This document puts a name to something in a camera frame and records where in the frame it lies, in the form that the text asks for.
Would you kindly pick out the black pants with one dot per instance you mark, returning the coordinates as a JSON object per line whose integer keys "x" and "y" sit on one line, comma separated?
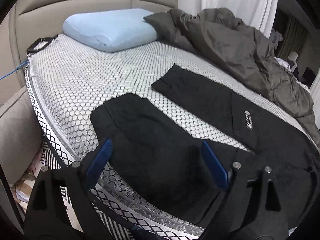
{"x": 111, "y": 82}

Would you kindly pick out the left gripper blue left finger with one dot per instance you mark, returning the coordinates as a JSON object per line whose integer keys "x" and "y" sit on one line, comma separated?
{"x": 96, "y": 162}

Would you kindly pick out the beige upholstered headboard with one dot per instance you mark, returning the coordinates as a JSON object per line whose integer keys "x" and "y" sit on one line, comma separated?
{"x": 26, "y": 21}

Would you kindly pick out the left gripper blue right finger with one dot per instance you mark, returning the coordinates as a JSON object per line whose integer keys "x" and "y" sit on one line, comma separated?
{"x": 216, "y": 157}

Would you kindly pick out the black mattress strap handle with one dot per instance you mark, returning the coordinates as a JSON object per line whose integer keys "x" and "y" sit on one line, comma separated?
{"x": 40, "y": 44}

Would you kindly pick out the grey crumpled duvet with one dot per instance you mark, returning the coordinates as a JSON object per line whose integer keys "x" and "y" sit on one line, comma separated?
{"x": 243, "y": 52}

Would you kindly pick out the white honeycomb mattress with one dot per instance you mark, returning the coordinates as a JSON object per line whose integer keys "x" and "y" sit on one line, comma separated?
{"x": 67, "y": 80}

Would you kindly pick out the light blue pillow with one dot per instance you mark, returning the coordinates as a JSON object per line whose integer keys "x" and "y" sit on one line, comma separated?
{"x": 111, "y": 31}

